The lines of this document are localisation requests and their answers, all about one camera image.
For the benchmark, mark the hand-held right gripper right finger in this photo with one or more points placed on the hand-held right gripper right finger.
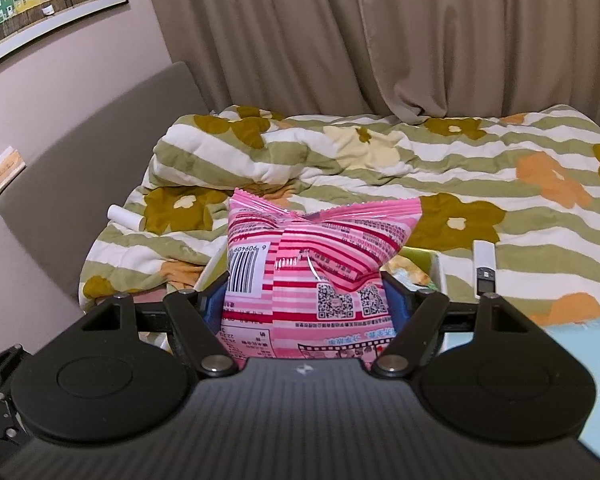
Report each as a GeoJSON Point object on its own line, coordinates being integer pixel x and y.
{"type": "Point", "coordinates": [399, 305]}

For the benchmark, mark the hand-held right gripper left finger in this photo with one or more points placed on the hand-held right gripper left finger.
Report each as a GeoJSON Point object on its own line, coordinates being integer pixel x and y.
{"type": "Point", "coordinates": [212, 312]}

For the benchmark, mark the pale yellow snack bag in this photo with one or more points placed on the pale yellow snack bag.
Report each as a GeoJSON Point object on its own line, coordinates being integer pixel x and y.
{"type": "Point", "coordinates": [411, 272]}

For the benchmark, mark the pink striped snack bag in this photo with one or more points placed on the pink striped snack bag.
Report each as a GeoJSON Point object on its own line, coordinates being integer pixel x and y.
{"type": "Point", "coordinates": [310, 285]}

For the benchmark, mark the white remote control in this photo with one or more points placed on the white remote control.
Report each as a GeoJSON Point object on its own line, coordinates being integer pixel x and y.
{"type": "Point", "coordinates": [484, 267]}

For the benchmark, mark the white tube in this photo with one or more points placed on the white tube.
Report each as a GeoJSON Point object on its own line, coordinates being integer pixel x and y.
{"type": "Point", "coordinates": [125, 216]}

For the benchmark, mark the striped floral blanket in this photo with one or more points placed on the striped floral blanket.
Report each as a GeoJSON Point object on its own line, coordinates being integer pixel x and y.
{"type": "Point", "coordinates": [380, 170]}

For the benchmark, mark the light blue floral cloth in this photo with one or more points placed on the light blue floral cloth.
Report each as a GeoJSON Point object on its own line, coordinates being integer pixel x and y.
{"type": "Point", "coordinates": [587, 350]}

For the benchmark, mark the grey headboard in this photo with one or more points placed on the grey headboard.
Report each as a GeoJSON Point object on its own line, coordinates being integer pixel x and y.
{"type": "Point", "coordinates": [90, 160]}

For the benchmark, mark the beige curtain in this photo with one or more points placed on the beige curtain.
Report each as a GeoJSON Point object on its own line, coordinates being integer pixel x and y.
{"type": "Point", "coordinates": [380, 35]}

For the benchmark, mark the wall poster of coloured houses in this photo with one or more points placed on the wall poster of coloured houses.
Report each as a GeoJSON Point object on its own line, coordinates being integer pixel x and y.
{"type": "Point", "coordinates": [45, 0]}

